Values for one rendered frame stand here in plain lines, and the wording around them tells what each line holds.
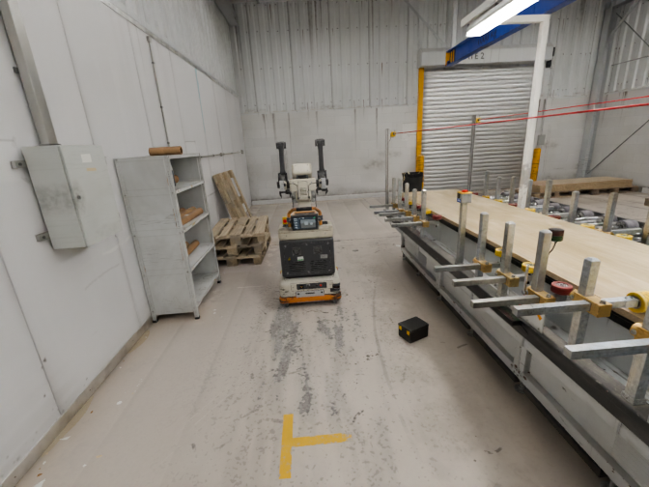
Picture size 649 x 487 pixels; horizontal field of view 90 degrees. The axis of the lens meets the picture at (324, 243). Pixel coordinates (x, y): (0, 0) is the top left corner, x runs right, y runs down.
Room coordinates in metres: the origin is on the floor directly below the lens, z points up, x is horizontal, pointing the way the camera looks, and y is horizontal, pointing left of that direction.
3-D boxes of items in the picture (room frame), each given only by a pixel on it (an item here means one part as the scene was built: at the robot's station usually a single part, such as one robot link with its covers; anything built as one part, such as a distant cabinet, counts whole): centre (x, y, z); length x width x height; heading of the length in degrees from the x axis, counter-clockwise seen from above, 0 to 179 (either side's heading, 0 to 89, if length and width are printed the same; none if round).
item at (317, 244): (3.18, 0.18, 0.59); 0.55 x 0.34 x 0.83; 92
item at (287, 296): (3.27, 0.19, 0.16); 0.67 x 0.64 x 0.25; 2
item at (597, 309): (1.09, -0.99, 0.95); 0.14 x 0.06 x 0.05; 3
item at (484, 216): (1.86, -0.96, 0.90); 0.04 x 0.04 x 0.48; 3
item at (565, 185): (8.18, -6.44, 0.23); 2.41 x 0.77 x 0.17; 94
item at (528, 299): (1.31, -0.87, 0.84); 0.43 x 0.03 x 0.04; 93
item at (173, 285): (3.26, 1.51, 0.78); 0.90 x 0.45 x 1.55; 3
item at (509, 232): (1.61, -0.97, 0.90); 0.04 x 0.04 x 0.48; 3
